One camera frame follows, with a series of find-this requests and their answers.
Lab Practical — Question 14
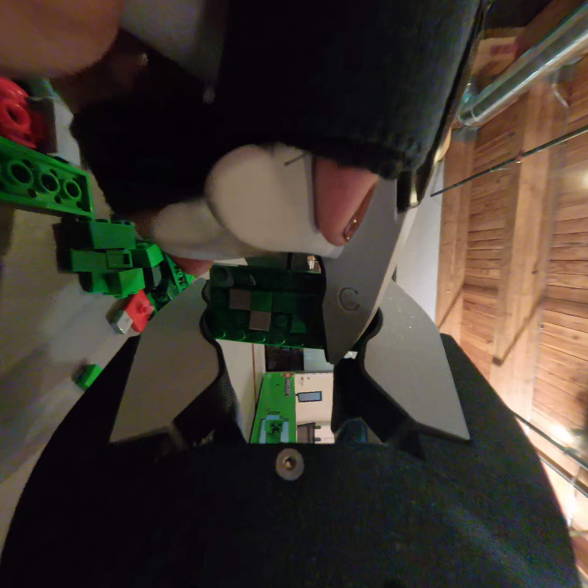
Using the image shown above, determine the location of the red square toy brick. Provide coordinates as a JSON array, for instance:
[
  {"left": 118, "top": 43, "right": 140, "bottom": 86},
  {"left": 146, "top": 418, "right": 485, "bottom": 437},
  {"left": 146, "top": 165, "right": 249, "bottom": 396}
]
[{"left": 123, "top": 291, "right": 155, "bottom": 332}]

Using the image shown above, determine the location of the white cabinet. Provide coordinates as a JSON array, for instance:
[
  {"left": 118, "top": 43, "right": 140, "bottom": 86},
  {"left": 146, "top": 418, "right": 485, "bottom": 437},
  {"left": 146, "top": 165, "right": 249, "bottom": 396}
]
[{"left": 294, "top": 372, "right": 334, "bottom": 444}]

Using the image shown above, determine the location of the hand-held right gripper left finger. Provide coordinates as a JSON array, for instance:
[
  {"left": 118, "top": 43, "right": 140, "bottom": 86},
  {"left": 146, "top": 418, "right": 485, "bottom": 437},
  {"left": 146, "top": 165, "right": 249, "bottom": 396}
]
[{"left": 109, "top": 280, "right": 227, "bottom": 443}]

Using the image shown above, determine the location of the person's left hand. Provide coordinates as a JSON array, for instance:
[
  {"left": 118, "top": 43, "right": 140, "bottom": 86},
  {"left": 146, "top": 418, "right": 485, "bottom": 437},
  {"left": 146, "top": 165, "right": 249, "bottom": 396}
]
[{"left": 0, "top": 0, "right": 381, "bottom": 277}]

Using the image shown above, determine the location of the red round toy brick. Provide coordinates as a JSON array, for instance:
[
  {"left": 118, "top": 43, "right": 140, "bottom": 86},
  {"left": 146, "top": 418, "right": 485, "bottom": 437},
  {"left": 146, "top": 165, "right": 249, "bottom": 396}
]
[{"left": 0, "top": 76, "right": 36, "bottom": 149}]

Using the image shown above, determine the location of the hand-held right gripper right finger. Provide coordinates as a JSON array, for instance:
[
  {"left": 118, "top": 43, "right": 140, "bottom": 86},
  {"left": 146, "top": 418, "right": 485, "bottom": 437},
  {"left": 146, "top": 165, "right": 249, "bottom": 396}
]
[{"left": 358, "top": 281, "right": 472, "bottom": 443}]

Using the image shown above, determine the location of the long green holed plate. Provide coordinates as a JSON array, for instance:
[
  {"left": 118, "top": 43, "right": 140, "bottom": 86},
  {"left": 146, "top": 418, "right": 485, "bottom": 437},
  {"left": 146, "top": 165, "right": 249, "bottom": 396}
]
[{"left": 0, "top": 134, "right": 96, "bottom": 217}]

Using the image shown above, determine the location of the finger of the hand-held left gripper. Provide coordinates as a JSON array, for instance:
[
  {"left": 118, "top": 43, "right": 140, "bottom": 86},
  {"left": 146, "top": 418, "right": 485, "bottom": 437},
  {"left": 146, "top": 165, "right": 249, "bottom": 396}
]
[{"left": 321, "top": 177, "right": 406, "bottom": 365}]

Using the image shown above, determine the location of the green toy set box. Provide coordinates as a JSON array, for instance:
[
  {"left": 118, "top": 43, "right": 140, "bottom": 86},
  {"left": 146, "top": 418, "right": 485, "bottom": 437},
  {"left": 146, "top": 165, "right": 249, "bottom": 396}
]
[{"left": 249, "top": 371, "right": 297, "bottom": 444}]

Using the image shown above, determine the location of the green checkered brick assembly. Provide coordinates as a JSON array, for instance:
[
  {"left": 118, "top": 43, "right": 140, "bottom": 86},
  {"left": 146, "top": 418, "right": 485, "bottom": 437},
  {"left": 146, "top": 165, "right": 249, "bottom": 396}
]
[{"left": 201, "top": 264, "right": 330, "bottom": 348}]

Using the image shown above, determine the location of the grey studded toy brick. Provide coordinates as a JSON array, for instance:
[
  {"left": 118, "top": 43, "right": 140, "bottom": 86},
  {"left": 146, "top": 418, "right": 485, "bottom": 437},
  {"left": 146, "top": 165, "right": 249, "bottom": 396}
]
[{"left": 106, "top": 310, "right": 135, "bottom": 334}]

